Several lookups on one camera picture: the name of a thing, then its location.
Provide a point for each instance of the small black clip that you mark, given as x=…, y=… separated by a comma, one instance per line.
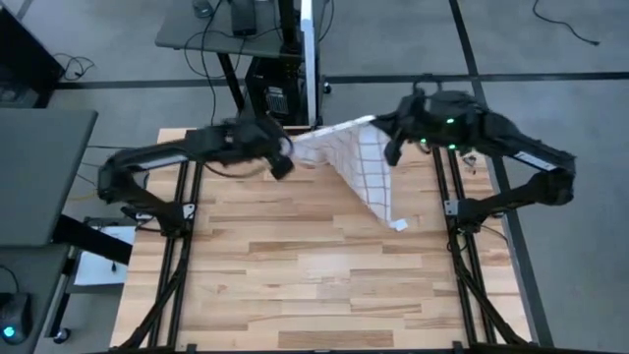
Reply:
x=470, y=161

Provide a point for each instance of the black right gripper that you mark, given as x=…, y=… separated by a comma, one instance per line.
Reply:
x=420, y=115

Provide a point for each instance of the low grey side table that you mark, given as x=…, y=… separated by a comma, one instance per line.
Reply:
x=29, y=275

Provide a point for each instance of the black desk leg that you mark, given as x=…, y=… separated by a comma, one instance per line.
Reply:
x=230, y=81

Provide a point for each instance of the black monitor stand pole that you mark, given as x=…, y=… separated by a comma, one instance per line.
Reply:
x=289, y=22

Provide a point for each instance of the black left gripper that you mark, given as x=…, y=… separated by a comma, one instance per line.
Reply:
x=250, y=140

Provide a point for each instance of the black aluminium table frame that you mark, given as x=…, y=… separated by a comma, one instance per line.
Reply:
x=457, y=275

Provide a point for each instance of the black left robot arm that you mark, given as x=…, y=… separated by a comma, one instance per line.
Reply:
x=123, y=187

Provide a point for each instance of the black computer tower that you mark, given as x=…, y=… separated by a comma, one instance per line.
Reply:
x=275, y=93

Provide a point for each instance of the large grey side table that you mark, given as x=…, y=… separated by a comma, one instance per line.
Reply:
x=39, y=177

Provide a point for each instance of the white paper sheet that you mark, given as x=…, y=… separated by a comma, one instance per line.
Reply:
x=98, y=265

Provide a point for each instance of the black side table leg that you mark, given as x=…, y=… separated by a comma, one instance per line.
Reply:
x=93, y=241

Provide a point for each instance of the white red-checked towel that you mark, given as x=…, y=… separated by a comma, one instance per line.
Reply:
x=363, y=172

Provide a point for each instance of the white vertical pole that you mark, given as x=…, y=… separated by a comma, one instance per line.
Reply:
x=309, y=64

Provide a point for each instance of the grey standing desk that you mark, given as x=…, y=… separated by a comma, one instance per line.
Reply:
x=196, y=37

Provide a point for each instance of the black mouse with blue light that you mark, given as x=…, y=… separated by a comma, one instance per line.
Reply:
x=14, y=322

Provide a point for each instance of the black cabinet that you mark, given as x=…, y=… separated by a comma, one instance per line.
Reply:
x=24, y=54

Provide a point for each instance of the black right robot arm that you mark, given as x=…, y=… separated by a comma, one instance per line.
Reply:
x=496, y=133

